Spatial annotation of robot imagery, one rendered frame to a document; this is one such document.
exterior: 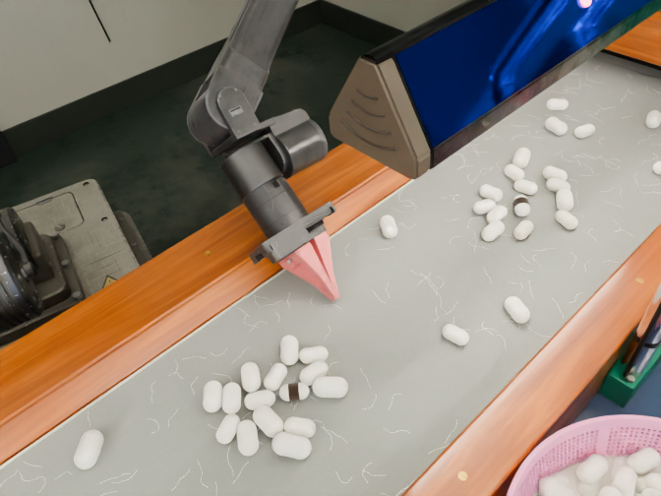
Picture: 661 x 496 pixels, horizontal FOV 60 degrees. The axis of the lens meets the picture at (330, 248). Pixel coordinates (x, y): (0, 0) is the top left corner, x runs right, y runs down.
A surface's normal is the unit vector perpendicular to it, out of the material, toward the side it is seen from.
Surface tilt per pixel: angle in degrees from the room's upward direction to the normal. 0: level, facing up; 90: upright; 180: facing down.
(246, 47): 42
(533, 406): 0
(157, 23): 90
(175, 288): 0
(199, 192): 0
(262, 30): 46
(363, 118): 90
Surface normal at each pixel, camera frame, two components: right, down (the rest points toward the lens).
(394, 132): -0.73, 0.52
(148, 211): -0.07, -0.71
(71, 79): 0.65, 0.50
